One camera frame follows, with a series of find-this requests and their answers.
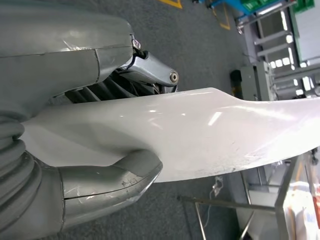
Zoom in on green plastic crate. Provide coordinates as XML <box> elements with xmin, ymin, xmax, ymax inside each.
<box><xmin>291</xmin><ymin>0</ymin><xmax>315</xmax><ymax>15</ymax></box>
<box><xmin>239</xmin><ymin>0</ymin><xmax>266</xmax><ymax>13</ymax></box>

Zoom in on white floor cable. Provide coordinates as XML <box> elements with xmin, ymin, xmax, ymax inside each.
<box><xmin>202</xmin><ymin>175</ymin><xmax>224</xmax><ymax>229</ymax></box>

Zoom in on steel workbench frame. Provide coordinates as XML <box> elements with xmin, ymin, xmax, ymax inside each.
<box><xmin>177</xmin><ymin>155</ymin><xmax>320</xmax><ymax>240</ymax></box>
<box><xmin>235</xmin><ymin>0</ymin><xmax>320</xmax><ymax>100</ymax></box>

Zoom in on plastic wrapped goods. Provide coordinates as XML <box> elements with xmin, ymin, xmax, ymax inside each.
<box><xmin>285</xmin><ymin>158</ymin><xmax>320</xmax><ymax>240</ymax></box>

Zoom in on grey metal box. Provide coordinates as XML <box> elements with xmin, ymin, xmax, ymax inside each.
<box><xmin>229</xmin><ymin>61</ymin><xmax>273</xmax><ymax>102</ymax></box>

